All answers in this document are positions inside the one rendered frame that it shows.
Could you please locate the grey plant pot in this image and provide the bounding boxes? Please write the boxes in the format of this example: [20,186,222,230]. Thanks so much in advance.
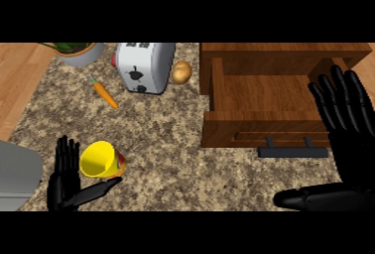
[40,43,107,67]

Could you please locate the brown potato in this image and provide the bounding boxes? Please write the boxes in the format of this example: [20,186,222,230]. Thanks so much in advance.
[170,61,194,85]

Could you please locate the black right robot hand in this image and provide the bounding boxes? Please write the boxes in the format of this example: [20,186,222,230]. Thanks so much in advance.
[274,64,375,212]

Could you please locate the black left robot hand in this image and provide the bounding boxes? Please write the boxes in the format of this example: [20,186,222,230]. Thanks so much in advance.
[46,135,125,212]

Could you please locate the yellow cup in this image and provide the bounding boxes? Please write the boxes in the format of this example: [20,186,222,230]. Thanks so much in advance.
[80,140,129,180]

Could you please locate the dark grey drawer handle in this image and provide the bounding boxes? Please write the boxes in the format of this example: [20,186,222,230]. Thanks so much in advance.
[258,135,330,159]

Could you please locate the white toaster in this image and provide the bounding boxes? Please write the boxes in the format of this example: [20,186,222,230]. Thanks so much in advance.
[110,43,178,96]

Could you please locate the wooden drawer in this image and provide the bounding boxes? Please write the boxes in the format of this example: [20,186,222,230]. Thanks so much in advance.
[201,57,352,149]

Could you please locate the wooden cabinet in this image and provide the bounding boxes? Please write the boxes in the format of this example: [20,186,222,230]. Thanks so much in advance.
[198,43,374,97]

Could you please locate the orange carrot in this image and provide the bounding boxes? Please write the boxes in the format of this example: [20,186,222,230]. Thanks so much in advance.
[91,76,120,110]

